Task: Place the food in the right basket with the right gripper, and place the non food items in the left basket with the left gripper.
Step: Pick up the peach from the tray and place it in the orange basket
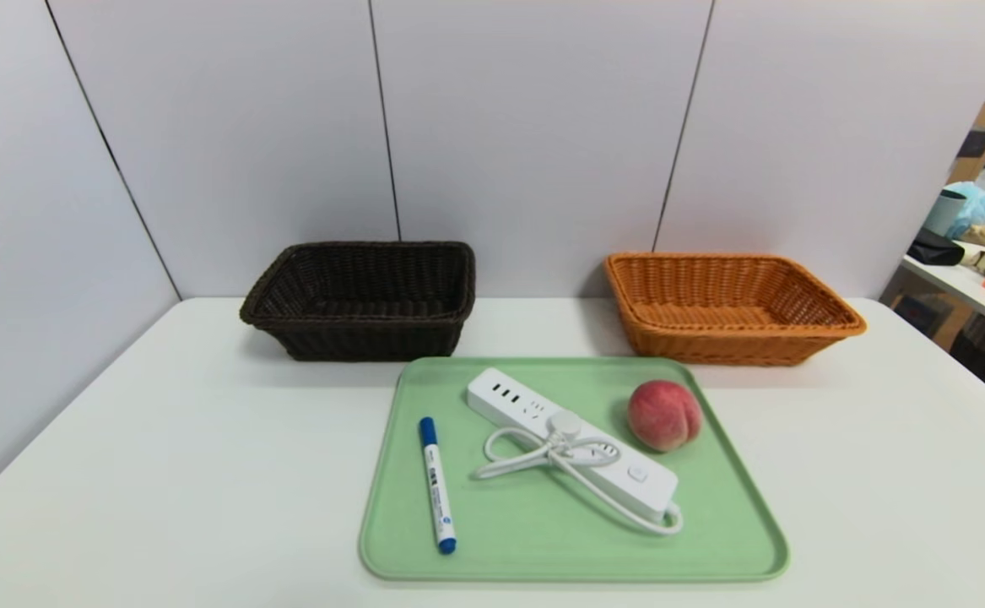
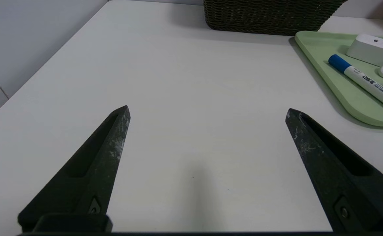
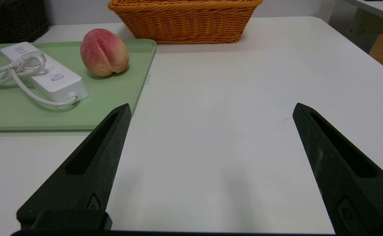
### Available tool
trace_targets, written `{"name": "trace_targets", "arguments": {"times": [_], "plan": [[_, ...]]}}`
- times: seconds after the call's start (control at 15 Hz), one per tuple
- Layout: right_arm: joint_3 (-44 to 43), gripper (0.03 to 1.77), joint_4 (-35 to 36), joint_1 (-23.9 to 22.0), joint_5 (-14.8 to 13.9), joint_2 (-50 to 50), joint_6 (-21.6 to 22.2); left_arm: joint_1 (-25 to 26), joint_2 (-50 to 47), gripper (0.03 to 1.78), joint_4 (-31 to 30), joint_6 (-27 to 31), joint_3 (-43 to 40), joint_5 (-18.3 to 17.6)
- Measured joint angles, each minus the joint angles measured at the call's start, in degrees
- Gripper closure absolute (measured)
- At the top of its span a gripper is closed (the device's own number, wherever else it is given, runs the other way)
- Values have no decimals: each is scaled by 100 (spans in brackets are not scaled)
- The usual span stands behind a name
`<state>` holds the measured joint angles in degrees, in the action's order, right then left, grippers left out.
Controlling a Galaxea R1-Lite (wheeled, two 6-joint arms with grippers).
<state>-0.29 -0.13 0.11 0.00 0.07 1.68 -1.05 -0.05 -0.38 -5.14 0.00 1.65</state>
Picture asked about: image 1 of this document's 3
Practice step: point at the white marker with blue cap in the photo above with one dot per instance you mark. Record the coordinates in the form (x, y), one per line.
(435, 481)

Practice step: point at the red peach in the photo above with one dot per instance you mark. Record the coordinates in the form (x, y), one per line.
(665, 415)

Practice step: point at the dark brown wicker basket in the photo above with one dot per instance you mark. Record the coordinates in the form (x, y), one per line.
(357, 333)

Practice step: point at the orange wicker basket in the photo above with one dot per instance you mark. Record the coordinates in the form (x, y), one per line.
(711, 342)

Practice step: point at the light green plastic tray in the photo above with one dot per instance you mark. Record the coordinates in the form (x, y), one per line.
(543, 540)

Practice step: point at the black pouch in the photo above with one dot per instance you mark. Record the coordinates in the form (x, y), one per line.
(935, 249)

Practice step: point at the teal cup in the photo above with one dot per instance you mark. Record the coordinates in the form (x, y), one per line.
(939, 213)

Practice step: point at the white side table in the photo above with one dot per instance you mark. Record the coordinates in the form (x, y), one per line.
(960, 283)

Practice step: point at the light blue plastic bag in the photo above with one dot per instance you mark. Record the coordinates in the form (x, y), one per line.
(980, 209)

